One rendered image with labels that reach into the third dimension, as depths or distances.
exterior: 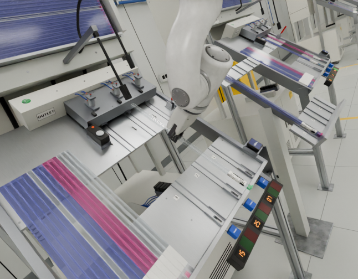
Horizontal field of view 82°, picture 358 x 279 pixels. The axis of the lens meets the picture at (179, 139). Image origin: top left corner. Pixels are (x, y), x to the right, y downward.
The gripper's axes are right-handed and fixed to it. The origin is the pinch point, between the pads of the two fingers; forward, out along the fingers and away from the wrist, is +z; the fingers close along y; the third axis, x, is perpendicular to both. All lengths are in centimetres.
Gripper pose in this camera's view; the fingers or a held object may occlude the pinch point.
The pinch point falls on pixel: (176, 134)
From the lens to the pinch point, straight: 70.5
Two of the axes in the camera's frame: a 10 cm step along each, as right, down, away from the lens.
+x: 7.3, 6.6, -1.9
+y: -6.1, 5.1, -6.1
